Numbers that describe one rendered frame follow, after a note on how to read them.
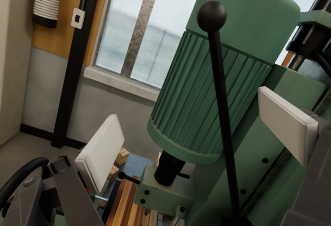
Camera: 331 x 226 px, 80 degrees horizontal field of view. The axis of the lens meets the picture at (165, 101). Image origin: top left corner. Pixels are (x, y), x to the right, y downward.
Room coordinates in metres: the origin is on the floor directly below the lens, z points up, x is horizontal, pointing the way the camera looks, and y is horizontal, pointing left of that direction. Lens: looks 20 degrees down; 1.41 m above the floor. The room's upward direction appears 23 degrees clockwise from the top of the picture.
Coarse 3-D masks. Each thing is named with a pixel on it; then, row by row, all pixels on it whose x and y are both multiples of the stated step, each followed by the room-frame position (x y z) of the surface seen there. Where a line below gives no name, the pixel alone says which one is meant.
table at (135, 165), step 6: (132, 156) 0.66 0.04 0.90; (138, 156) 0.68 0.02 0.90; (114, 162) 0.59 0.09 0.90; (126, 162) 0.61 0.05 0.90; (132, 162) 0.63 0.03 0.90; (138, 162) 0.64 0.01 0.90; (144, 162) 0.65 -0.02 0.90; (150, 162) 0.67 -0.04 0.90; (120, 168) 0.57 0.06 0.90; (126, 168) 0.58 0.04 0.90; (132, 168) 0.60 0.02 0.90; (138, 168) 0.61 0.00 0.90; (126, 174) 0.56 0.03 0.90; (132, 174) 0.57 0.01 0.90; (138, 174) 0.58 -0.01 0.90; (114, 180) 0.51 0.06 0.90; (120, 180) 0.52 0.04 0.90; (126, 180) 0.53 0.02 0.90; (108, 186) 0.48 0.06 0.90; (108, 192) 0.46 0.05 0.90; (108, 198) 0.44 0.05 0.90; (102, 210) 0.40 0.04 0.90
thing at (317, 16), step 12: (324, 0) 0.40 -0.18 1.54; (300, 12) 0.43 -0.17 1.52; (312, 12) 0.39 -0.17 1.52; (324, 12) 0.37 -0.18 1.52; (300, 24) 0.43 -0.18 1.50; (312, 24) 0.40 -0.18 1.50; (324, 24) 0.38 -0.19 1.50; (300, 36) 0.41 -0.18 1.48; (312, 36) 0.39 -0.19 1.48; (324, 36) 0.39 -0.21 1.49; (288, 48) 0.41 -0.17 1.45; (300, 48) 0.39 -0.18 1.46; (312, 48) 0.39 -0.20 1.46; (324, 48) 0.40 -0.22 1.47; (312, 60) 0.41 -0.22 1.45
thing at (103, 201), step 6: (114, 186) 0.40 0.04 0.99; (114, 192) 0.38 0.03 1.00; (96, 198) 0.37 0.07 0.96; (102, 198) 0.38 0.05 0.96; (114, 198) 0.36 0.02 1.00; (102, 204) 0.37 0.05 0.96; (108, 204) 0.34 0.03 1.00; (108, 210) 0.33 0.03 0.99; (102, 216) 0.33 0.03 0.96; (108, 216) 0.34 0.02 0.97
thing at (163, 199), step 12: (144, 168) 0.43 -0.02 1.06; (156, 168) 0.43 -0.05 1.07; (144, 180) 0.38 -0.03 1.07; (180, 180) 0.43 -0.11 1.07; (144, 192) 0.36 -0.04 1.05; (156, 192) 0.37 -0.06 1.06; (168, 192) 0.37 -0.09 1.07; (180, 192) 0.39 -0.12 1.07; (192, 192) 0.40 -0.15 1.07; (144, 204) 0.37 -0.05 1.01; (156, 204) 0.37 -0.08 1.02; (168, 204) 0.37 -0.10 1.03; (180, 204) 0.37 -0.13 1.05; (192, 204) 0.38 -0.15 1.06
